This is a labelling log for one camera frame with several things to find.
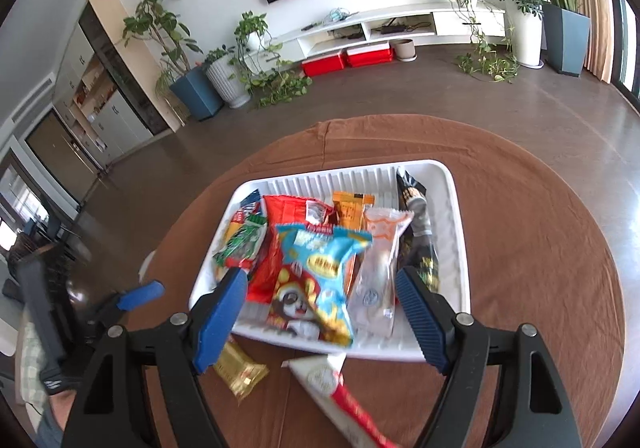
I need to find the white tall planter with plant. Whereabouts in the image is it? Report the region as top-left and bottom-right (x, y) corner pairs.
(499, 0), (544, 69)

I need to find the white plastic tray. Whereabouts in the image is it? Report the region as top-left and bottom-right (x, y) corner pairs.
(188, 159), (471, 362)

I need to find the left red storage box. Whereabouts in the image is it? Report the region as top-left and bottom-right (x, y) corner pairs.
(302, 51), (345, 78)

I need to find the brown tablecloth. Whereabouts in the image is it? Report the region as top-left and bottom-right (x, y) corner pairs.
(127, 115), (625, 447)

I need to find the red snack bag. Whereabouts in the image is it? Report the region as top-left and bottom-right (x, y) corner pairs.
(245, 193), (338, 305)

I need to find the blue planter with tree left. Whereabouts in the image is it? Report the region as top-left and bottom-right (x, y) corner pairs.
(122, 0), (224, 121)

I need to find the orange snack bag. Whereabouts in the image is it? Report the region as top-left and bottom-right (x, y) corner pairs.
(332, 191), (375, 231)

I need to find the black snack bag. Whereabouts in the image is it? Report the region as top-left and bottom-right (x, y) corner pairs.
(396, 168), (439, 293)

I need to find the white translucent snack packet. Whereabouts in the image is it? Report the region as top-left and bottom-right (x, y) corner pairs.
(347, 208), (413, 338)

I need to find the white tv console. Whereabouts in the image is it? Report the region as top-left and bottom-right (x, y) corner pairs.
(270, 1), (506, 63)

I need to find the small white pot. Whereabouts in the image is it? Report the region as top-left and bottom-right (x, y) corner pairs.
(392, 39), (416, 63)

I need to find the red storage box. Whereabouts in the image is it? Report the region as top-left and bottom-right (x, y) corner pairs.
(302, 51), (345, 78)
(346, 42), (394, 68)

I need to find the left hand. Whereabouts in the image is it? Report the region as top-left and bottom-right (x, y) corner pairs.
(49, 390), (76, 431)

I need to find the white ribbed planter with plant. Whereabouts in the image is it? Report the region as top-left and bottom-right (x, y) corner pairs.
(203, 45), (250, 109)

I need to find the light blue panda snack bag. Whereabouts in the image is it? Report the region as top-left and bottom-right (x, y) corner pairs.
(267, 223), (372, 347)

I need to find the trailing ivy plant on floor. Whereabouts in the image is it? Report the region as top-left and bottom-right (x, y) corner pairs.
(454, 41), (520, 83)

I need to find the blue yellow cake snack bag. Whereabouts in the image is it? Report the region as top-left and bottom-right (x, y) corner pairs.
(214, 189), (264, 281)

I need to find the right red storage box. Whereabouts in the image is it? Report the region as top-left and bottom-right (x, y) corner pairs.
(346, 42), (394, 68)

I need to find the white red floral snack packet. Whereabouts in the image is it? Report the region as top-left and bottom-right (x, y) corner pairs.
(281, 353), (397, 448)

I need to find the green snack packet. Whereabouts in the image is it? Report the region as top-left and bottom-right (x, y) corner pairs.
(214, 214), (268, 273)

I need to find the gold snack bar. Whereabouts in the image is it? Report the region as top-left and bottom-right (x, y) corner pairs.
(214, 338), (269, 402)

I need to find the white wood wall cabinet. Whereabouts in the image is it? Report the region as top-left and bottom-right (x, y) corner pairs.
(53, 0), (184, 169)

